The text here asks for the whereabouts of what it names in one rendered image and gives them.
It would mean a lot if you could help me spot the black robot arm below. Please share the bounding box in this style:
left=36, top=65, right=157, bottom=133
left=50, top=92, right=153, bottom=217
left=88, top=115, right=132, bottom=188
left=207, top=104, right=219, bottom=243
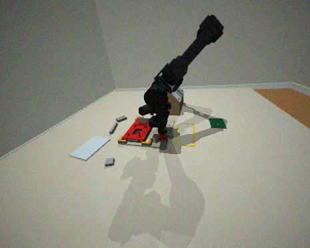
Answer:
left=139, top=15, right=224, bottom=116

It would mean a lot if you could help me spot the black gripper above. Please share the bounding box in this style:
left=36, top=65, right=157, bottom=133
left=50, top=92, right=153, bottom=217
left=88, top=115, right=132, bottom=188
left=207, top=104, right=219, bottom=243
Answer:
left=149, top=97, right=171, bottom=133

